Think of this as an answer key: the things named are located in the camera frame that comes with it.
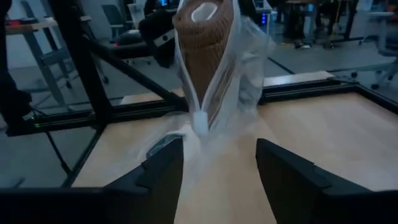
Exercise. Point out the dark office chair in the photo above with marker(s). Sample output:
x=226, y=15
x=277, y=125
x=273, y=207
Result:
x=113, y=17

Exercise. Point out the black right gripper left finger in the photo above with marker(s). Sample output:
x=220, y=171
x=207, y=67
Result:
x=158, y=186

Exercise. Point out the grey office chair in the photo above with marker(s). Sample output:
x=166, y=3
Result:
x=388, y=43

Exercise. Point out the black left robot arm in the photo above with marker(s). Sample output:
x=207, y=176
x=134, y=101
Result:
x=155, y=46

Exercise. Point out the tan elastic bandage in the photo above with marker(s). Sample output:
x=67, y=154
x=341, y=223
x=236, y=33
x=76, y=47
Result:
x=202, y=46

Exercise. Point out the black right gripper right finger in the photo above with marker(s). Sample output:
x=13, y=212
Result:
x=289, y=186

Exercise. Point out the wooden side table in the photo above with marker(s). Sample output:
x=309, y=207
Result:
x=31, y=27

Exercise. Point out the clear plastic zip bag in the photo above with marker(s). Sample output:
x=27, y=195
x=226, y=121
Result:
x=245, y=62

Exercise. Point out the black aluminium table frame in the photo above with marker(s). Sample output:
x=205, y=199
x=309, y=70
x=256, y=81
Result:
x=76, y=46

